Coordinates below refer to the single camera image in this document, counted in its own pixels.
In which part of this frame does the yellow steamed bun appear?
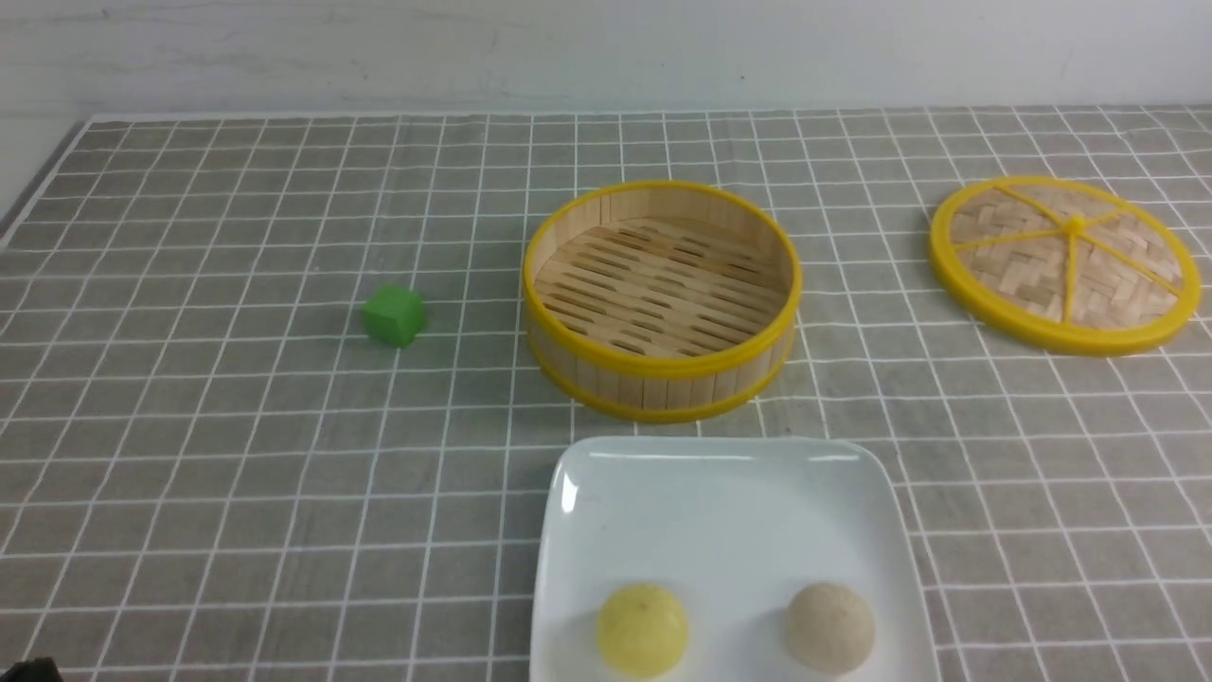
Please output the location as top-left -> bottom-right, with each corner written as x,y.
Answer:
595,583 -> 691,680

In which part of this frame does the beige steamed bun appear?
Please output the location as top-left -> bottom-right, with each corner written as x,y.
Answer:
785,581 -> 876,676

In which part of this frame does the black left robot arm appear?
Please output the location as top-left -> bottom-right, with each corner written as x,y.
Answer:
0,657 -> 63,682

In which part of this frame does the bamboo steamer basket yellow rim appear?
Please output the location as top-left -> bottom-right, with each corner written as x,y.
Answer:
521,180 -> 804,423

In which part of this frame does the green cube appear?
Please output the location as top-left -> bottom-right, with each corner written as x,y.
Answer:
361,285 -> 428,349

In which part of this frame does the white square plate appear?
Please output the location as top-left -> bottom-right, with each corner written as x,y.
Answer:
528,437 -> 942,681

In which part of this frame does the grey checkered tablecloth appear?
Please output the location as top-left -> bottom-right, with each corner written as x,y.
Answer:
1,104 -> 1211,681

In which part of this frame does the bamboo steamer lid yellow rim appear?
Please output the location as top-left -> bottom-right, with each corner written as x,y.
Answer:
928,176 -> 1201,357

